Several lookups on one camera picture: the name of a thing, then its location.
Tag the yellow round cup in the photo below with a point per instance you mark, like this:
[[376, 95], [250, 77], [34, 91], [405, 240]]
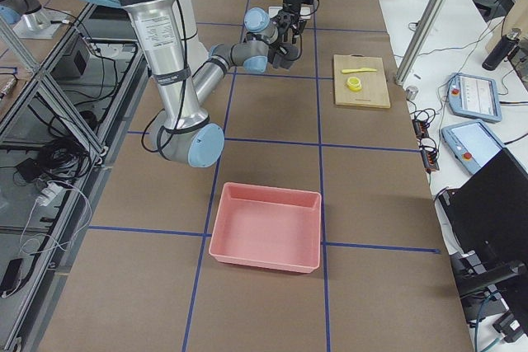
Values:
[[354, 84]]

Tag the pink plastic bin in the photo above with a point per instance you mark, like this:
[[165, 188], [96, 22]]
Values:
[[268, 227]]

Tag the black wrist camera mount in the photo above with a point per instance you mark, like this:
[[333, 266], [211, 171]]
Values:
[[289, 23]]

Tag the blue teach pendant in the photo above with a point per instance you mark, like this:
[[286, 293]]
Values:
[[474, 97], [473, 144]]

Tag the black laptop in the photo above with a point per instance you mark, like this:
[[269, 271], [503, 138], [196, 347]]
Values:
[[488, 213]]

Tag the black water bottle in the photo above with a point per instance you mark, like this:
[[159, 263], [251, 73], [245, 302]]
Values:
[[502, 49]]

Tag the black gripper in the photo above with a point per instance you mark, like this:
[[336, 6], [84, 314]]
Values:
[[291, 2], [282, 48]]

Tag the near blue teach pendant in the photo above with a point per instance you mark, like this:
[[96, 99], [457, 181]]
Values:
[[473, 144]]

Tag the far blue teach pendant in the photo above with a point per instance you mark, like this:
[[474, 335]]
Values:
[[474, 97]]

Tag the wooden cutting board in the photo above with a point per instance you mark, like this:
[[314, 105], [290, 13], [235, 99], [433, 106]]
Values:
[[374, 93]]

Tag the yellow plastic knife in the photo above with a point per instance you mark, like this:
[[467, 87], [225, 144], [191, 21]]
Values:
[[359, 70]]

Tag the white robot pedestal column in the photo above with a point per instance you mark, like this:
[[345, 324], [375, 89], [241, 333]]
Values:
[[197, 52]]

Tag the aluminium frame post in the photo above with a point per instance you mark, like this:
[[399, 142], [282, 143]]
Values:
[[419, 37]]

